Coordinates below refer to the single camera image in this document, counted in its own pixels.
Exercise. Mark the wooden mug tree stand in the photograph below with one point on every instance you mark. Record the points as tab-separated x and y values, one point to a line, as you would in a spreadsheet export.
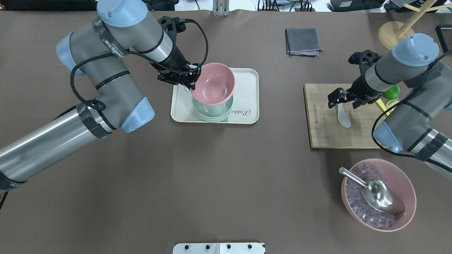
393	32

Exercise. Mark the yellow plastic knife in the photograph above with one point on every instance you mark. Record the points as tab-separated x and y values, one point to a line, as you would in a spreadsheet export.
382	106

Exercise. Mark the green lime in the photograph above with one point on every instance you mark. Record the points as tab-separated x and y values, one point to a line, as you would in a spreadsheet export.
392	93

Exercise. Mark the grey folded cloth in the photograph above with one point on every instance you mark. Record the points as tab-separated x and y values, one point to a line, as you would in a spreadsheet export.
302	41

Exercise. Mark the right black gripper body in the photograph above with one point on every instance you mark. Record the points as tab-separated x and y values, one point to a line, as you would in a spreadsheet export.
359	88

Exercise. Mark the bamboo cutting board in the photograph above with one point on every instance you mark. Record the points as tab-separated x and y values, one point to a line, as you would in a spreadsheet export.
325	130

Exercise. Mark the small pink bowl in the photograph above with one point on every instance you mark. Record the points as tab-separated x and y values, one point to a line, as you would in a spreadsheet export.
215	84

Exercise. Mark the cream rabbit tray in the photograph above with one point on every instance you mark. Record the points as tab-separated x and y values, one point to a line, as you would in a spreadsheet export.
245	109

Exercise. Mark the large pink bowl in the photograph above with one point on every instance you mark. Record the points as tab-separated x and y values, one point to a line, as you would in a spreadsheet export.
397	181

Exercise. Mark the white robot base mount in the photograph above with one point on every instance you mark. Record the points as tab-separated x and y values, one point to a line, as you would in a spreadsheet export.
220	248

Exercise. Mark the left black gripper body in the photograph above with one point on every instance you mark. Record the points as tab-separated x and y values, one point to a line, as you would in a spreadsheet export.
176	59

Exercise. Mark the white ceramic spoon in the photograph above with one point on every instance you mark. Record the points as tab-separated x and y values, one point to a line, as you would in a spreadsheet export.
342	116

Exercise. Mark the green bowl stack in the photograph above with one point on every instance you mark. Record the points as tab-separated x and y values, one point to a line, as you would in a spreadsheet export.
213	113

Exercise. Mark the metal ice scoop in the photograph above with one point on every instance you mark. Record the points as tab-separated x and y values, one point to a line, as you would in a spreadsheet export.
376	193

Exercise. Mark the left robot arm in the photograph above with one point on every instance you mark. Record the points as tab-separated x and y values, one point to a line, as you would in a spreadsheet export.
109	97

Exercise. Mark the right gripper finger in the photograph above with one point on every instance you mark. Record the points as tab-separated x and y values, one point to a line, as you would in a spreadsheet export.
336	97

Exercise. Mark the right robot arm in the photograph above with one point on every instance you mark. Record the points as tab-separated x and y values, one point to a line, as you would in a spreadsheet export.
406	132

